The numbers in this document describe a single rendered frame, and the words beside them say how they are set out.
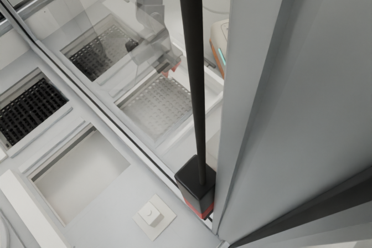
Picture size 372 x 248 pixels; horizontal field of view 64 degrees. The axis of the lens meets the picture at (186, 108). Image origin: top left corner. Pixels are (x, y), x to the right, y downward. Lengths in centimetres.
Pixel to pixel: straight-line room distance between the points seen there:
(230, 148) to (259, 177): 2
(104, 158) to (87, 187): 11
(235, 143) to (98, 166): 93
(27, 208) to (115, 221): 24
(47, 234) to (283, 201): 79
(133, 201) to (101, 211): 9
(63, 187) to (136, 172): 29
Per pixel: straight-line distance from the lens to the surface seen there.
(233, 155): 17
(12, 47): 123
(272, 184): 16
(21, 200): 96
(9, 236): 99
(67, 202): 107
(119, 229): 88
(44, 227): 92
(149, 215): 78
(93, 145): 109
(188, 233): 85
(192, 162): 30
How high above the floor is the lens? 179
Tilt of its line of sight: 63 degrees down
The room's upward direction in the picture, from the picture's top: 9 degrees counter-clockwise
